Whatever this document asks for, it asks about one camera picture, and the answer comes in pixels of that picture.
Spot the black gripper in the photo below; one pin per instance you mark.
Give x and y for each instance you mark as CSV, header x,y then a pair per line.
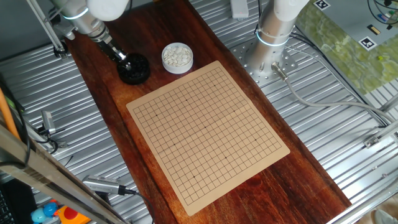
x,y
113,49

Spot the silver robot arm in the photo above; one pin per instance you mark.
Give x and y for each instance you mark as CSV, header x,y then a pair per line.
x,y
273,28

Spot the beige go board mat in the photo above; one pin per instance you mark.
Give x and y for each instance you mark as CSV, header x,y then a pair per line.
x,y
205,137

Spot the grey fiducial tag board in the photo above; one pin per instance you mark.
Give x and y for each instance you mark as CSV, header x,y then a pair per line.
x,y
348,18

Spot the black go stones heap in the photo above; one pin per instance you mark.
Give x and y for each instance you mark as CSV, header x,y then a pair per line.
x,y
140,67

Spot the black round stone bowl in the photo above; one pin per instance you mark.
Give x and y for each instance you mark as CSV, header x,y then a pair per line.
x,y
136,79

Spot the white round stone bowl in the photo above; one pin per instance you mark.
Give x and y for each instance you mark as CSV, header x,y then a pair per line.
x,y
177,70

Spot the white go stones heap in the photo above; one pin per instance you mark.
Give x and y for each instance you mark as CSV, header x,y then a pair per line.
x,y
177,56

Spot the aluminium tripod rod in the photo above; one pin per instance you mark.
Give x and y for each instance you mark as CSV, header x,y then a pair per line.
x,y
46,29

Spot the white power strip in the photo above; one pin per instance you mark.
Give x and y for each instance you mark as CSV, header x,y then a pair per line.
x,y
239,7

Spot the orange stick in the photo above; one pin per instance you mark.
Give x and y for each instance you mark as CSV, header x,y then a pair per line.
x,y
6,115

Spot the orange emergency stop box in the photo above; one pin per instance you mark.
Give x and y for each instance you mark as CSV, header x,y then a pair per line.
x,y
73,216

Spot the blue plastic toy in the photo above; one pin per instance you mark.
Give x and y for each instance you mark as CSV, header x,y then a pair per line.
x,y
43,213

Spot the green patterned mat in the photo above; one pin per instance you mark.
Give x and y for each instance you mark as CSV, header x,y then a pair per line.
x,y
342,59

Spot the small silver camera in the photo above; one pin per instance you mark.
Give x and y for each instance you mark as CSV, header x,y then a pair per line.
x,y
48,121

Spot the aluminium frame beam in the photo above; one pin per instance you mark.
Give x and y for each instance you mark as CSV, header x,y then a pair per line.
x,y
46,180

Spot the aluminium corner bracket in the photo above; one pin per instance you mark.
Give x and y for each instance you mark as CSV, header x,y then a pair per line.
x,y
377,137

